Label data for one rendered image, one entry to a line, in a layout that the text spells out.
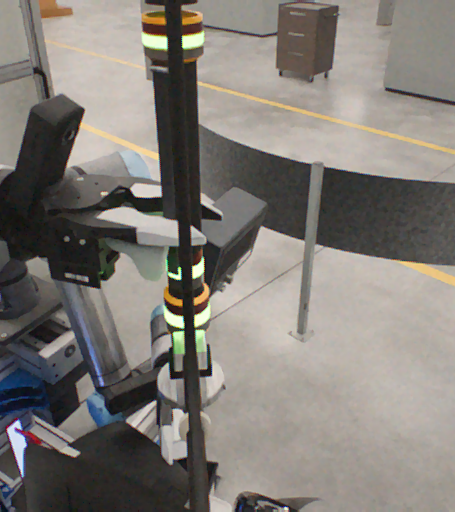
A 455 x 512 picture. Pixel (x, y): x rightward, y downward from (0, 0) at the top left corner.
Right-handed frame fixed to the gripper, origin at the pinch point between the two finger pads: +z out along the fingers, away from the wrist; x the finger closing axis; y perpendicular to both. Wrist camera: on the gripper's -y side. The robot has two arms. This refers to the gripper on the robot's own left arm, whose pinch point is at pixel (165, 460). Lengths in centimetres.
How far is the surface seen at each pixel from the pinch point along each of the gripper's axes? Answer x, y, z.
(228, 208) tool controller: -8, 18, -68
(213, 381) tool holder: -28.8, 3.2, 12.2
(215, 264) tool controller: -1, 14, -53
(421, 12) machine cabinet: -7, 309, -564
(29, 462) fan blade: -24.8, -14.5, 17.8
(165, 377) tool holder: -28.2, -1.7, 10.9
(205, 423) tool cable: -37.5, 0.3, 24.9
